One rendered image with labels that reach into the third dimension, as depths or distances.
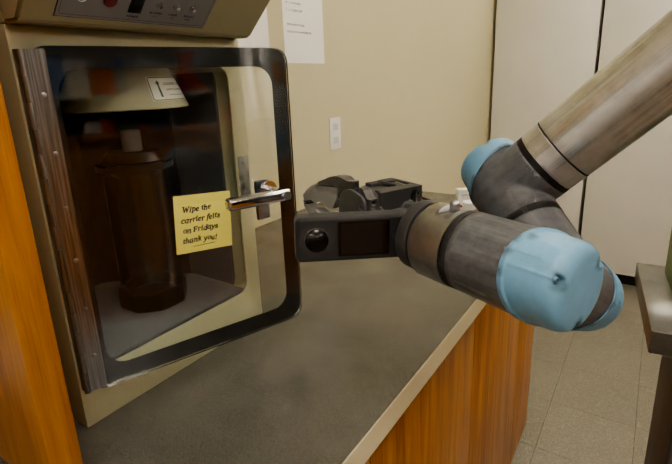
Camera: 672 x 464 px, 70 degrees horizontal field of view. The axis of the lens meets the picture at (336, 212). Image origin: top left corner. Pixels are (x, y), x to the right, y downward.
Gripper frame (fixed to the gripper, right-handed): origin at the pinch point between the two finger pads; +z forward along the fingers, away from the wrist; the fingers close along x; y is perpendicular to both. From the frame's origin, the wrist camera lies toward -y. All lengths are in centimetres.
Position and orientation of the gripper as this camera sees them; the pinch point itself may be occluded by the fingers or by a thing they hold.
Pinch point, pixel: (305, 200)
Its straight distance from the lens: 62.2
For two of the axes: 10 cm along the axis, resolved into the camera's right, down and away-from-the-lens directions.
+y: 8.1, -1.7, 5.6
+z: -5.8, -2.2, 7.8
